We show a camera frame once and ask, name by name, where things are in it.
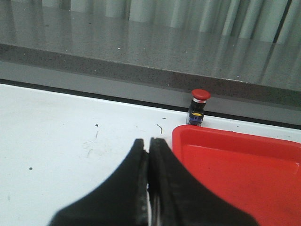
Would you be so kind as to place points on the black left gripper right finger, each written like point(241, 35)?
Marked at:
point(178, 199)

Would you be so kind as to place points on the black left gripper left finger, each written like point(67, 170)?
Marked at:
point(121, 200)

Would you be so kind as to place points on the red mushroom push button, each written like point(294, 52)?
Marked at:
point(196, 108)

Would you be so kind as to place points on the red plastic tray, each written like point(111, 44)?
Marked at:
point(259, 175)

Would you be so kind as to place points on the grey stone counter ledge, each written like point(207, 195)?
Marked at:
point(55, 38)

